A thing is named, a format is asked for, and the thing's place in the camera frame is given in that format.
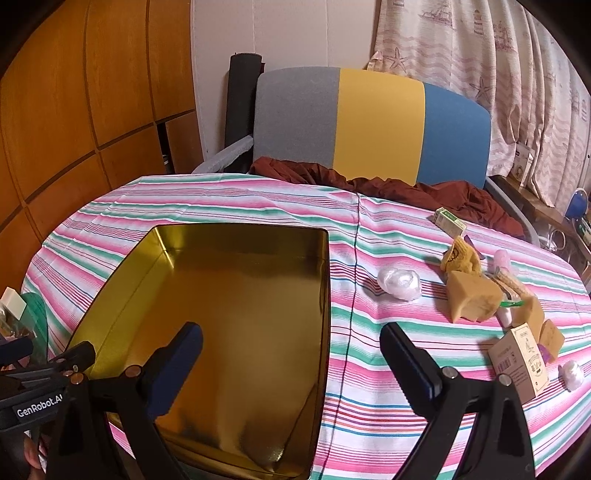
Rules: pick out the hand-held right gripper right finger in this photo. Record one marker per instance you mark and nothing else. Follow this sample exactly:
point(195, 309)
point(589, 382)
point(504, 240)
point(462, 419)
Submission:
point(422, 369)

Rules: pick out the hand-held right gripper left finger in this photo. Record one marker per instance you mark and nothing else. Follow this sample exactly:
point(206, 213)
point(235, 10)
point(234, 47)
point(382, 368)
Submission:
point(180, 364)

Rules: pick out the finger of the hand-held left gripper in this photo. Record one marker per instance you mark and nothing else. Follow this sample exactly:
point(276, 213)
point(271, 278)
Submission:
point(14, 353)
point(74, 357)

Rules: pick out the gold tin box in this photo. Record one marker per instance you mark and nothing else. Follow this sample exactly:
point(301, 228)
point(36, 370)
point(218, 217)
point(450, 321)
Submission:
point(231, 323)

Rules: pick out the white plastic bag ball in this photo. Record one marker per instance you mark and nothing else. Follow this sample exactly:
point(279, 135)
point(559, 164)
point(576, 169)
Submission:
point(399, 284)
point(572, 376)

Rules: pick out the yellow sponge block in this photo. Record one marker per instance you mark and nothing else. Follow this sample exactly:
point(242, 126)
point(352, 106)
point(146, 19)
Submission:
point(473, 295)
point(533, 314)
point(551, 337)

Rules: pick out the beige carton box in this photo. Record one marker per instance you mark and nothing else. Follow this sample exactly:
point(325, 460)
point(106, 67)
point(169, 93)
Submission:
point(519, 362)

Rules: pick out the white tissue pack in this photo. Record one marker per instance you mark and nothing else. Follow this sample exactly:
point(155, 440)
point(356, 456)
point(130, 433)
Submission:
point(504, 316)

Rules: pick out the yellow mesh cloth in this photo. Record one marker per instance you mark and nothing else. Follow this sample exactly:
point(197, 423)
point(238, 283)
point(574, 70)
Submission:
point(459, 256)

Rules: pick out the purple packet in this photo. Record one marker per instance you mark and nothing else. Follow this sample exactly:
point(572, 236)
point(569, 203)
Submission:
point(549, 355)

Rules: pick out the pink hair clip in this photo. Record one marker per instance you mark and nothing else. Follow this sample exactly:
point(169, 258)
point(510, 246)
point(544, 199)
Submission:
point(501, 259)

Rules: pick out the green white small box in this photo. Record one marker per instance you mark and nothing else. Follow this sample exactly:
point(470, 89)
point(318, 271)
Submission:
point(450, 221)

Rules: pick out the white block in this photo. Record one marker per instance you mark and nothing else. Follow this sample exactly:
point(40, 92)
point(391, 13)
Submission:
point(11, 302)

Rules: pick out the striped tablecloth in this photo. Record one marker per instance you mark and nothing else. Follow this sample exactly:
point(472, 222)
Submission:
point(351, 406)

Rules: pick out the brown cloth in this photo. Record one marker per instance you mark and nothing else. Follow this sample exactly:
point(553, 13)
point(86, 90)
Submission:
point(392, 187)

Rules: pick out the wooden side desk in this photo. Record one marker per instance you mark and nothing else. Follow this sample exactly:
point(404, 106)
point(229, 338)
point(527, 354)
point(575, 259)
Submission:
point(531, 201)

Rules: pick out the white carton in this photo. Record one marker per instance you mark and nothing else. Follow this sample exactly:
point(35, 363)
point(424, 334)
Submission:
point(522, 164)

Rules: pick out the wooden wardrobe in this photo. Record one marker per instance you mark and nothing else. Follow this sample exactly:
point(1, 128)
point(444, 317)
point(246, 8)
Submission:
point(69, 115)

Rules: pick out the grey yellow blue chair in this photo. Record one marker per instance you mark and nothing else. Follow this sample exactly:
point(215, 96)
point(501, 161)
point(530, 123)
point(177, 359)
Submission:
point(378, 124)

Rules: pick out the black rolled mat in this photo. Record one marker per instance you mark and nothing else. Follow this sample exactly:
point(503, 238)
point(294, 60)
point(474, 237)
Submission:
point(240, 101)

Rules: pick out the beige printed curtain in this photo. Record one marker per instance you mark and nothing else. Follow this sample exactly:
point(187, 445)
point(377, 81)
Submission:
point(508, 69)

